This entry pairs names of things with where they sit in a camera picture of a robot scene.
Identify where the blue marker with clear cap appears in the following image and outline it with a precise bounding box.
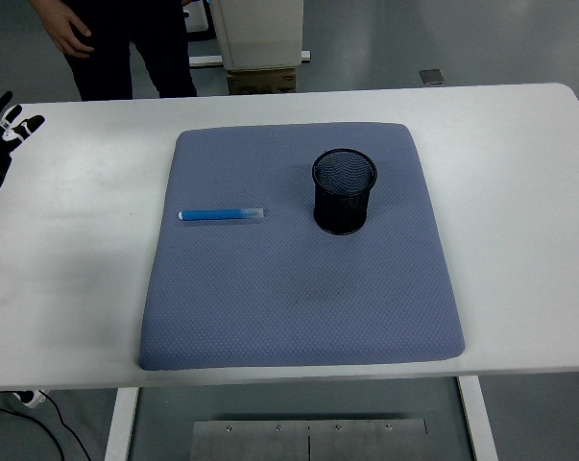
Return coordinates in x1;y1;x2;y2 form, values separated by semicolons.
178;206;266;224

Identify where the person's hand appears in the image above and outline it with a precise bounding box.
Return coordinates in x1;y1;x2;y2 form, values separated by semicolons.
40;0;96;61

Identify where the black mesh pen holder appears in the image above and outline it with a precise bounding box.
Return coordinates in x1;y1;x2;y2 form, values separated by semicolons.
310;148;379;236

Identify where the white cabinet base bar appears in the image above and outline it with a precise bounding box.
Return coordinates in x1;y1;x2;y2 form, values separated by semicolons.
188;49;313;69

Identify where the white appliance with dark slot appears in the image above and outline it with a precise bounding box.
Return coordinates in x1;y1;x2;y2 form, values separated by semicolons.
181;0;218;46

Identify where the brown cardboard box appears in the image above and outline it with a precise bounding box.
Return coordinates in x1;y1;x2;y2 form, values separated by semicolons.
226;66;298;96

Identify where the white table leg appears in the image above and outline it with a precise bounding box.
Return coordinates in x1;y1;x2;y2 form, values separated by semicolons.
456;376;500;461
103;387;141;461

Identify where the blue-grey textured mat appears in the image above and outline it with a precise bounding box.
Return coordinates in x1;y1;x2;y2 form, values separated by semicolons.
137;122;466;372

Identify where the grey metal floor cover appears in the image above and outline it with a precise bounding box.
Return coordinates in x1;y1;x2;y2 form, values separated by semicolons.
419;68;448;87

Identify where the black floor cable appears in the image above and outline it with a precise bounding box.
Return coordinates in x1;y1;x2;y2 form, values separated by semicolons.
0;393;94;461

